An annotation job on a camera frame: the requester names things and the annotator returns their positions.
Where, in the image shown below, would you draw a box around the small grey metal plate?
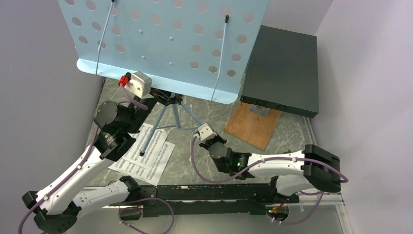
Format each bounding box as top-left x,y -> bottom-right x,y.
249,104 -> 270,118

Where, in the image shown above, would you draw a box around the dark green metal rack unit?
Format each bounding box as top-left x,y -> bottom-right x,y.
240,25 -> 319,118

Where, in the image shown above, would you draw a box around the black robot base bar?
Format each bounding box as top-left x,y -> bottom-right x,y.
106,182 -> 300,217

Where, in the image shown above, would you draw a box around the light blue music stand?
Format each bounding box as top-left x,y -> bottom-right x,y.
57,0 -> 271,157

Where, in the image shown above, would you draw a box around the wooden board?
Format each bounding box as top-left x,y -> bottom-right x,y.
224,102 -> 282,151

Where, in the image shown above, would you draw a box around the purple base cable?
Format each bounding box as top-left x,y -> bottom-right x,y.
118,197 -> 175,234
266,190 -> 324,226

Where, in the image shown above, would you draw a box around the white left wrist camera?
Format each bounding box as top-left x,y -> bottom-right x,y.
118,71 -> 153,99

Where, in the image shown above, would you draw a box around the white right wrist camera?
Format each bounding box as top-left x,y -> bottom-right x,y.
198,122 -> 217,142

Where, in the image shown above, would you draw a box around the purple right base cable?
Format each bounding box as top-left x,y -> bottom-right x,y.
266,190 -> 324,226

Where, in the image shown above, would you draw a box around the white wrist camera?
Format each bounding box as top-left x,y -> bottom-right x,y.
198,122 -> 217,142
118,71 -> 153,99

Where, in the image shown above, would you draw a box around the sheet music page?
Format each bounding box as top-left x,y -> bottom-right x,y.
122,123 -> 173,170
109,141 -> 175,186

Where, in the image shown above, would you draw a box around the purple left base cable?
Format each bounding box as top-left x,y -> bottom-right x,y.
118,197 -> 175,234

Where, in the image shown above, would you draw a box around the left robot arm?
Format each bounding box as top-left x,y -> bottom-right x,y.
22,89 -> 169,234

